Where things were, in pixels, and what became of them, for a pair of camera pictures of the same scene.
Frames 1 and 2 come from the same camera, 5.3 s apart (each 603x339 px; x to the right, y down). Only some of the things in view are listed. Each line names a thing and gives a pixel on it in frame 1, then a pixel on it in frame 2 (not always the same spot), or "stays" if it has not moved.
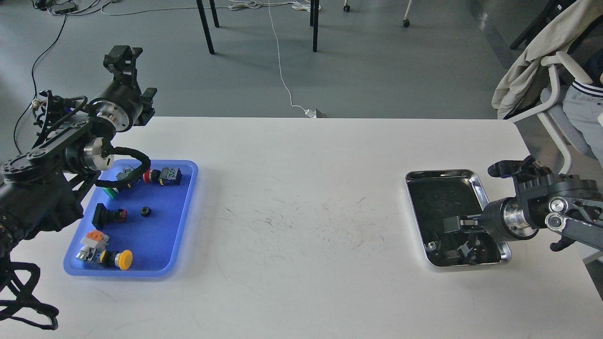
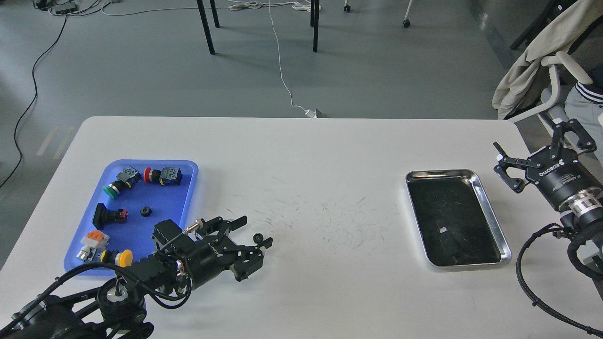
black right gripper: x=503 y=219 → x=558 y=179
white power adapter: x=311 y=113 stays
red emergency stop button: x=167 y=176 stays
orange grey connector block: x=95 y=242 stays
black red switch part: x=102 y=216 stays
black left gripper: x=121 y=100 → x=216 y=253
